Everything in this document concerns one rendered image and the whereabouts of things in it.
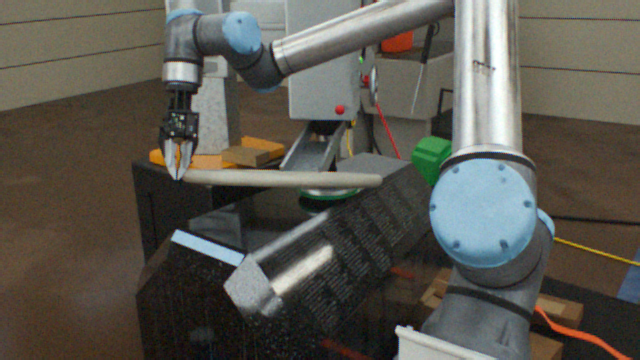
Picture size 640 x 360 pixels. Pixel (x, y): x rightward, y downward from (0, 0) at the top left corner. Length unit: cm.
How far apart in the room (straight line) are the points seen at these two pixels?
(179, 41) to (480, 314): 86
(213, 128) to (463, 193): 207
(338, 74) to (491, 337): 117
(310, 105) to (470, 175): 117
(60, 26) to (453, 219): 804
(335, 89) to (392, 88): 303
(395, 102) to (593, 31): 246
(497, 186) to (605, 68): 587
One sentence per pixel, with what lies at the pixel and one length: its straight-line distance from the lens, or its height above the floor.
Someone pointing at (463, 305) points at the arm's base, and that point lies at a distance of 107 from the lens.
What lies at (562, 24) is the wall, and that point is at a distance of 680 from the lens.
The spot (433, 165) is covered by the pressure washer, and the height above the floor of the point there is 47.
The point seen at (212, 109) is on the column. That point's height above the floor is 100.
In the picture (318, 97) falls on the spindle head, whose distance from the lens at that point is 203.
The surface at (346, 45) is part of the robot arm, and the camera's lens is 141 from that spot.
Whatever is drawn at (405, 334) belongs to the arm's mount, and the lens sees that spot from 107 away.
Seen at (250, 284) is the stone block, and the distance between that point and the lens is 182.
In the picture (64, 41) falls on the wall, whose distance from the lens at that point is 876.
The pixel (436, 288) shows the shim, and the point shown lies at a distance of 286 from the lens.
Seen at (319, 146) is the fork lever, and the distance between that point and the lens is 201.
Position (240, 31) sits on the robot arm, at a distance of 135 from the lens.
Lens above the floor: 163
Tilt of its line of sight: 20 degrees down
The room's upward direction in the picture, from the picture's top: 2 degrees counter-clockwise
